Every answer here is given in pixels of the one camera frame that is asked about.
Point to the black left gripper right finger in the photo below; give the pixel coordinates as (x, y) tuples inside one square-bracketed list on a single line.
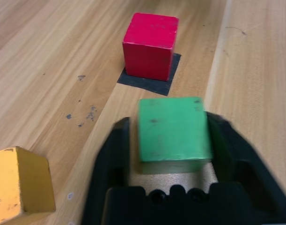
[(238, 154)]

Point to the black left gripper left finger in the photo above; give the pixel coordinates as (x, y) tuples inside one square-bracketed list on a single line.
[(110, 159)]

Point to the green wooden block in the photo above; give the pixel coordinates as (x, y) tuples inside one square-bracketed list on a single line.
[(173, 131)]

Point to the yellow wooden block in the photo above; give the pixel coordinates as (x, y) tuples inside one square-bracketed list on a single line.
[(18, 185)]

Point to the red wooden block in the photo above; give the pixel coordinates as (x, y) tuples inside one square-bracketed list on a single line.
[(148, 47)]

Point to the black square marker patch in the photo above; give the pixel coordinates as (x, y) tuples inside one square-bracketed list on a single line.
[(156, 86)]

